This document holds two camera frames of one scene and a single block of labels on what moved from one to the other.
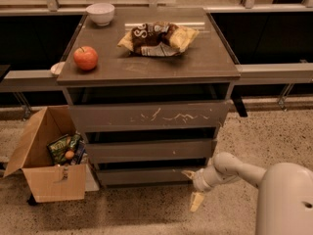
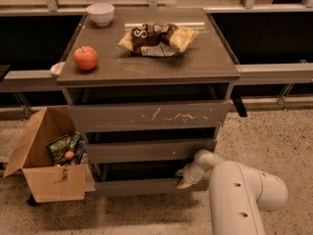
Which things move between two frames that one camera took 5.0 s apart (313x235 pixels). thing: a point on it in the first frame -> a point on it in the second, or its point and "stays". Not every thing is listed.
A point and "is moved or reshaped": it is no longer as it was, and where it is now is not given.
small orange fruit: (69, 154) stays
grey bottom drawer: (147, 175) is moved or reshaped
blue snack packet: (78, 151) stays
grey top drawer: (149, 116) stays
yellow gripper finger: (197, 199) -> (184, 185)
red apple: (86, 57) stays
